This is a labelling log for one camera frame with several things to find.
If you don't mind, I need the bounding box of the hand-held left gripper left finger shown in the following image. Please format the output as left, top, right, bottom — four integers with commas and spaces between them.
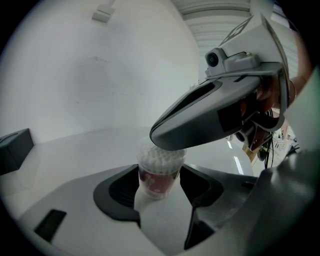
13, 163, 161, 256

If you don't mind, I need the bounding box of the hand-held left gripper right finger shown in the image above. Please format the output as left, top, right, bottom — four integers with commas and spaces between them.
179, 163, 260, 251

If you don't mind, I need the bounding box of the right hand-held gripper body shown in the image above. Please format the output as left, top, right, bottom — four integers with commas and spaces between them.
204, 12, 292, 153

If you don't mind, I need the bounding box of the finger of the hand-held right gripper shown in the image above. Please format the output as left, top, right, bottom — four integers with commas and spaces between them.
149, 76, 263, 152

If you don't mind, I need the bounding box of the clear cotton swab container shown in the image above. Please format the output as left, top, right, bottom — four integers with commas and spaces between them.
136, 145, 188, 201

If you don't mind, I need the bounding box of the person's right forearm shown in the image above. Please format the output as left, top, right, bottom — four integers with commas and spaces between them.
289, 29, 315, 101

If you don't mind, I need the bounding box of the person's right hand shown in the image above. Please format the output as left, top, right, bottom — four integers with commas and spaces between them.
254, 74, 282, 115

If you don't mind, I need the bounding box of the white roller shutter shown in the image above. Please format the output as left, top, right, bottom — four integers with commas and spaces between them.
171, 0, 302, 86

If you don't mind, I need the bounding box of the black box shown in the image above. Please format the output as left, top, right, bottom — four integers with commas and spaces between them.
0, 127, 35, 176

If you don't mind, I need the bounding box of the grey fisheye camera module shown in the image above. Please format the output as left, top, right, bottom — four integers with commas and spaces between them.
204, 46, 261, 78

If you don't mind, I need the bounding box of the thin bracelet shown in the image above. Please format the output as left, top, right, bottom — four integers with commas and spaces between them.
289, 79, 298, 100

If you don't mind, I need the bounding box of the black cable bundle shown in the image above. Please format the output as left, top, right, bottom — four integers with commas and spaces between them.
258, 109, 277, 169

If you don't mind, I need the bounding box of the white wall junction box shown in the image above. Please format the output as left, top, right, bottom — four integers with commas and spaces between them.
91, 0, 116, 23

